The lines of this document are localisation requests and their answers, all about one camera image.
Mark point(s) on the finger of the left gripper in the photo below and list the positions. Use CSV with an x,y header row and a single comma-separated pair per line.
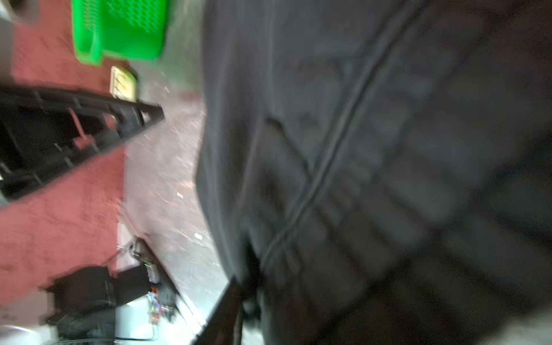
x,y
47,133

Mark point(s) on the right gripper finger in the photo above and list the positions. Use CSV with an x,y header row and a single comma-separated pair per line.
x,y
225,325

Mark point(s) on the black shorts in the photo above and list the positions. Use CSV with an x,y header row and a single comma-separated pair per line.
x,y
379,172

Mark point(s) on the beige yellow calculator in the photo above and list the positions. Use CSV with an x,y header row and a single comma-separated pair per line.
x,y
123,84

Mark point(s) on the green plastic basket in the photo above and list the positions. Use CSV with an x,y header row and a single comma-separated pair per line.
x,y
118,29

